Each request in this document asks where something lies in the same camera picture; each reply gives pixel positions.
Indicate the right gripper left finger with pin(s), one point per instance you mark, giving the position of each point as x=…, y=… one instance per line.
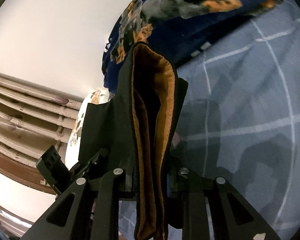
x=87, y=209

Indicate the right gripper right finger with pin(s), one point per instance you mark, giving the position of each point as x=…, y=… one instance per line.
x=206, y=208

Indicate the black pants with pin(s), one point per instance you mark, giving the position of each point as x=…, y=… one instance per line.
x=135, y=129

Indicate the beige headboard panel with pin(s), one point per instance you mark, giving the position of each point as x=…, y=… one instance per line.
x=32, y=120

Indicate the white floral pillow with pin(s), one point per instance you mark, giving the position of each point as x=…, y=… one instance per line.
x=97, y=97

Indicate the blue grid bed sheet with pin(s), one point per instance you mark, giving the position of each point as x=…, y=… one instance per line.
x=241, y=115

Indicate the navy dog print blanket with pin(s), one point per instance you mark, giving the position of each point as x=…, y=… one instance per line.
x=175, y=29

